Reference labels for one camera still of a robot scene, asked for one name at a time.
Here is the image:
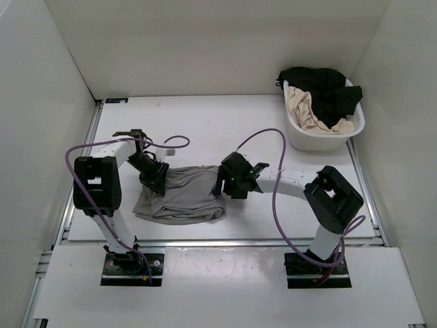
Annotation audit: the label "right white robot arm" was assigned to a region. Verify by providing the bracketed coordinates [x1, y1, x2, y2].
[213, 163, 364, 273]

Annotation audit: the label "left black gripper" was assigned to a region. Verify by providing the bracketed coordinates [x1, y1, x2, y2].
[126, 153, 169, 196]

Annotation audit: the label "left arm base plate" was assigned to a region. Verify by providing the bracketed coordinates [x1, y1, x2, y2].
[100, 253, 165, 287]

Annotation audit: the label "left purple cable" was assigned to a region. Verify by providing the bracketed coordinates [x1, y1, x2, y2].
[64, 135, 191, 284]

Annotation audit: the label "grey trousers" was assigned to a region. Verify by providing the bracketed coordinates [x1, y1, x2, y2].
[132, 165, 226, 226]

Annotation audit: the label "aluminium table frame rail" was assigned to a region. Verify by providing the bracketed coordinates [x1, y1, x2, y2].
[23, 98, 427, 328]

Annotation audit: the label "dark label sticker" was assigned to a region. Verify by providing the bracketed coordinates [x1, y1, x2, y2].
[105, 98, 128, 104]

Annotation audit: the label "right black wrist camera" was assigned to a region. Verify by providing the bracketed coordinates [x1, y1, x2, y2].
[221, 152, 253, 178]

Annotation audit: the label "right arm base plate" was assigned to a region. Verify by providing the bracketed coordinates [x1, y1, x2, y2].
[284, 253, 352, 289]

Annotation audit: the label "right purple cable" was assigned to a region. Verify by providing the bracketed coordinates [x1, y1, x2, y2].
[234, 128, 366, 267]

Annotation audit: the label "beige garment in basket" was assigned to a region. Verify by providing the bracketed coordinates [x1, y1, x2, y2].
[287, 86, 354, 135]

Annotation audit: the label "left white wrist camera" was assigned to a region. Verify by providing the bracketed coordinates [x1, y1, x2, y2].
[154, 148, 175, 162]

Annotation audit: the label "white laundry basket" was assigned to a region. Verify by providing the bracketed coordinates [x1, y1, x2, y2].
[282, 79, 367, 153]

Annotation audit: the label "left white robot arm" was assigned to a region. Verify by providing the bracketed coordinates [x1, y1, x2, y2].
[66, 129, 169, 275]

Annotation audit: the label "black garment in basket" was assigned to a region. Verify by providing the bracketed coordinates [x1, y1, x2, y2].
[276, 67, 363, 128]

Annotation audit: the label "purple cable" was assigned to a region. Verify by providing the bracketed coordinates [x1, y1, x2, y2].
[234, 128, 366, 267]
[64, 135, 191, 284]

